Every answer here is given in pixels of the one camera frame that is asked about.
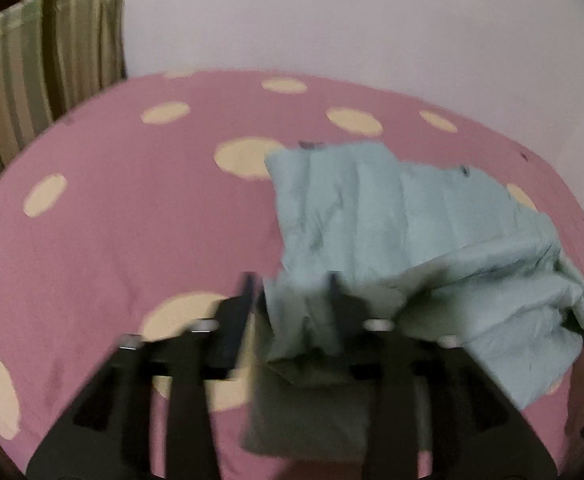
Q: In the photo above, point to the green striped pillow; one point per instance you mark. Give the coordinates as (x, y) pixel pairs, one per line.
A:
(54, 55)

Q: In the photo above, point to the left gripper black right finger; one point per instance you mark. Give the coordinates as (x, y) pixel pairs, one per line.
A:
(475, 432)

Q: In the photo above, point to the pink polka dot bedsheet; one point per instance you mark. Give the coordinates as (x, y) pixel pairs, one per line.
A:
(137, 212)

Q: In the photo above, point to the light blue padded jacket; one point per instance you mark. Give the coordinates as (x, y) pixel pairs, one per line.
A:
(448, 253)

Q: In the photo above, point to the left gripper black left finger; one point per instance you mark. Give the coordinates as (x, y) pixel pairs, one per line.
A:
(105, 433)

